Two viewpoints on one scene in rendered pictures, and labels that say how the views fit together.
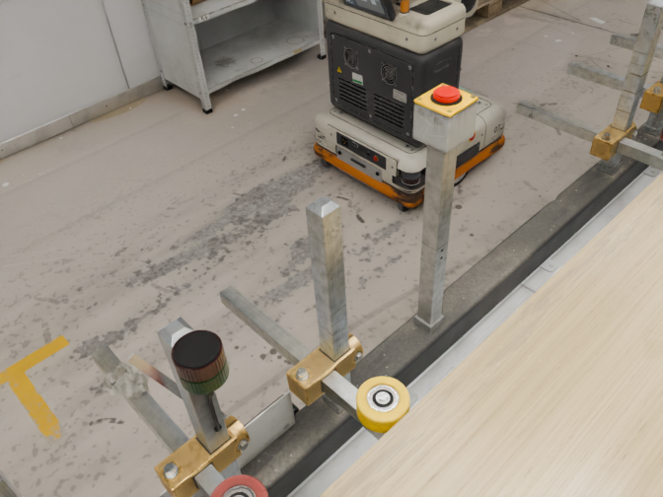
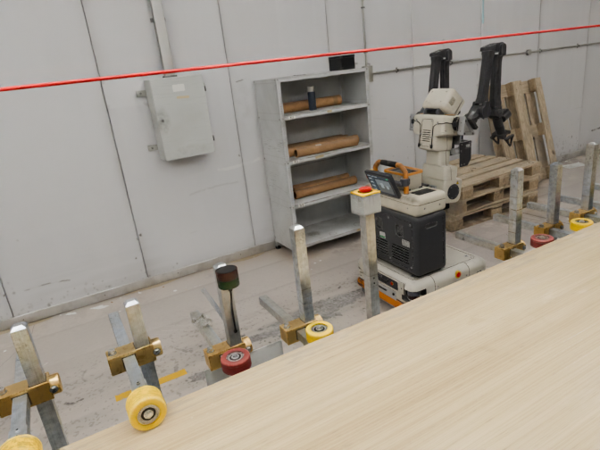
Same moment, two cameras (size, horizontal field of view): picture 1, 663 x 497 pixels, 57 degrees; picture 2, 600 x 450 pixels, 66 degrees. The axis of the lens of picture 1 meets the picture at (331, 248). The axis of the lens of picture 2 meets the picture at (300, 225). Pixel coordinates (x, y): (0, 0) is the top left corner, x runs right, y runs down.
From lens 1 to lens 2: 0.68 m
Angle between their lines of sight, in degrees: 26
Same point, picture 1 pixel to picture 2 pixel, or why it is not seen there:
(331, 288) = (300, 272)
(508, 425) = (379, 342)
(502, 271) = not seen: hidden behind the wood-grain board
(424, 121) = (354, 202)
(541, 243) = not seen: hidden behind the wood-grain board
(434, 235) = (368, 267)
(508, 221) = not seen: hidden behind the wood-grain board
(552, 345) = (417, 316)
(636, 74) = (513, 209)
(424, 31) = (416, 203)
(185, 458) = (219, 347)
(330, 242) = (298, 245)
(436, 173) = (364, 229)
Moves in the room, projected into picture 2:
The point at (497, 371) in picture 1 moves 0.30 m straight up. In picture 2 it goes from (383, 323) to (378, 225)
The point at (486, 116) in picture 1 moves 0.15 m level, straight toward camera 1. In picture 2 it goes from (470, 263) to (465, 273)
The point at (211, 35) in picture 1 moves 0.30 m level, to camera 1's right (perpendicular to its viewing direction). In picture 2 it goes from (308, 220) to (338, 218)
